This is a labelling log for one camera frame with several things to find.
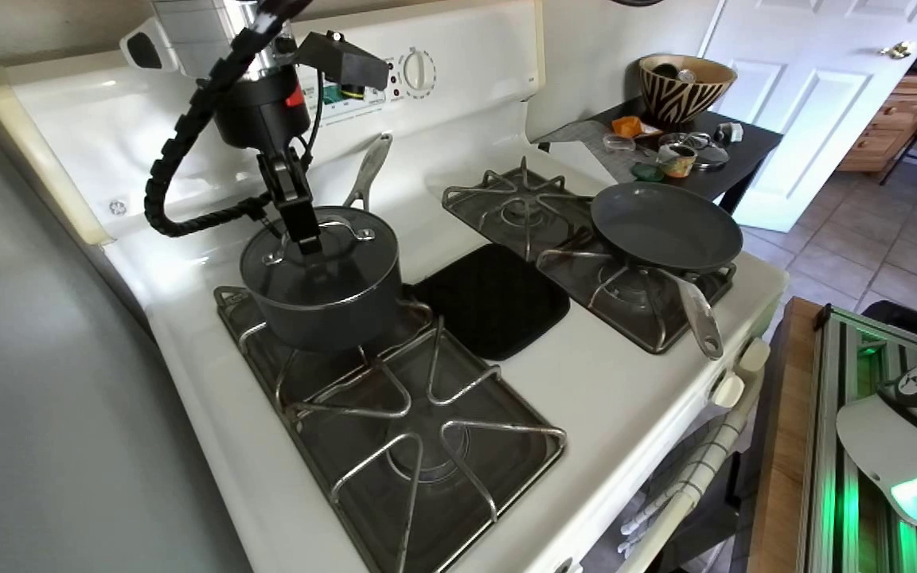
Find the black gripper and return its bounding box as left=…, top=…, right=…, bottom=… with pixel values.
left=217, top=67, right=317, bottom=256

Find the glass pot lid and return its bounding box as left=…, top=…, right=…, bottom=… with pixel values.
left=237, top=206, right=400, bottom=309

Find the dark grey saucepan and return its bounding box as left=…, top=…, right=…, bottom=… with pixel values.
left=237, top=135, right=400, bottom=351

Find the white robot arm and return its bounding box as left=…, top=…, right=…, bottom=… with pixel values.
left=142, top=0, right=321, bottom=256

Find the black stove grate with pot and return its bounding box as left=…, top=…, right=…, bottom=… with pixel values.
left=212, top=288, right=566, bottom=573

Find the white gas stove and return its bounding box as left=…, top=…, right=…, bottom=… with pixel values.
left=0, top=0, right=790, bottom=573

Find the black stove grate with pan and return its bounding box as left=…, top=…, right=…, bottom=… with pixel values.
left=441, top=161, right=742, bottom=358

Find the orange fruit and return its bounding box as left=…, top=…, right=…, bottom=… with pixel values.
left=612, top=114, right=643, bottom=139

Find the grey frying pan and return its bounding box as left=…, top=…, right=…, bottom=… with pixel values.
left=537, top=182, right=746, bottom=361

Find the patterned wooden bowl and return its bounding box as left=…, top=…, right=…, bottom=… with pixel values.
left=638, top=54, right=736, bottom=129

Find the dark side table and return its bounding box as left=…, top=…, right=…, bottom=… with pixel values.
left=537, top=102, right=779, bottom=210

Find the white panel door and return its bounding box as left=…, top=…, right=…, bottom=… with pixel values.
left=701, top=0, right=917, bottom=233

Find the wooden dresser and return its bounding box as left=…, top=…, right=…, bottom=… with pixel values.
left=841, top=74, right=917, bottom=178

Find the wooden robot platform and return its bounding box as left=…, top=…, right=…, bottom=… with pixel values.
left=746, top=299, right=917, bottom=573

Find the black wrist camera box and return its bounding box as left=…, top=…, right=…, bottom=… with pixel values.
left=295, top=31, right=387, bottom=88

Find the black wrapped cable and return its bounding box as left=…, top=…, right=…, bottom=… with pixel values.
left=140, top=0, right=317, bottom=240

